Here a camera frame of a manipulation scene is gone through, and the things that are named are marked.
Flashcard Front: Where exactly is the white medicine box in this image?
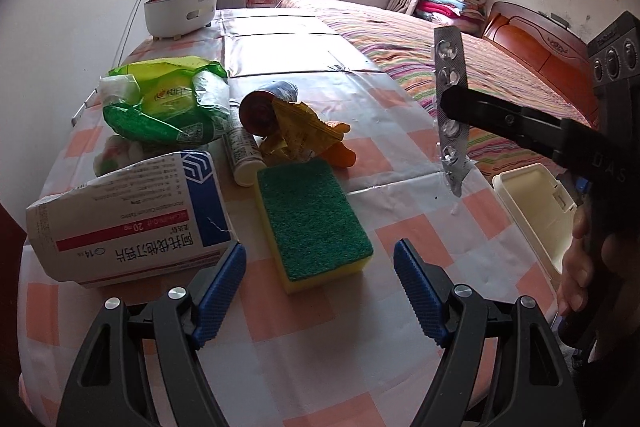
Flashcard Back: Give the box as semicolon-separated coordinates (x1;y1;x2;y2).
26;150;235;287

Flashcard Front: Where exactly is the silver pill blister pack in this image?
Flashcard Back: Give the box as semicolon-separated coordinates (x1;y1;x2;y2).
434;26;472;197

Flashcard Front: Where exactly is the green yellow sponge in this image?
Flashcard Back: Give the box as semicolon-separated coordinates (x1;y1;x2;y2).
255;158;373;295

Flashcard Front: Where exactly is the white tube bottle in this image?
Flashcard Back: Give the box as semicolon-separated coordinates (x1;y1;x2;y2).
222;98;266;187

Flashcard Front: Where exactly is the orange peel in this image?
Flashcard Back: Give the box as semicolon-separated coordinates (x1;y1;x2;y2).
319;142;357;169

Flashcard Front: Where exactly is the green plastic bag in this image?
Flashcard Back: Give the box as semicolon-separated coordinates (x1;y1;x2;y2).
98;55;230;146

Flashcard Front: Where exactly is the yellow snack wrapper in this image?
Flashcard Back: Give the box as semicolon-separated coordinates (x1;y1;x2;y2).
259;98;350;167

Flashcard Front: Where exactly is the blue label brown bottle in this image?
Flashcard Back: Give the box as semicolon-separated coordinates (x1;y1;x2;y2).
239;80;298;136

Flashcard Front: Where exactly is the beige cloth ball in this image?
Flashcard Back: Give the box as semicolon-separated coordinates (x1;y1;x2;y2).
93;134;165;176

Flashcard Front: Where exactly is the cream plastic trash bin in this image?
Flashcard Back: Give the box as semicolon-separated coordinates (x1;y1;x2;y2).
491;161;582;289

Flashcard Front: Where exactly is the person's right hand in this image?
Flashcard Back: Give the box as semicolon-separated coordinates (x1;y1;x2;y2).
558;207;625;317

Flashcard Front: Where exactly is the wooden headboard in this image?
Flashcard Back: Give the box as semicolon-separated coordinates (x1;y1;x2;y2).
483;1;599;127

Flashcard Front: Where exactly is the checkered plastic tablecloth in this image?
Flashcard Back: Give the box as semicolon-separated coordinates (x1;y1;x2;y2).
17;6;561;427

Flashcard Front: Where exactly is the striped bed sheet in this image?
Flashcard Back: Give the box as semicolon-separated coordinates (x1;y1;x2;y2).
278;0;587;180

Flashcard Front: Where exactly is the white round pen holder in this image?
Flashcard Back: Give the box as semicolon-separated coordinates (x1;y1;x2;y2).
144;0;217;39

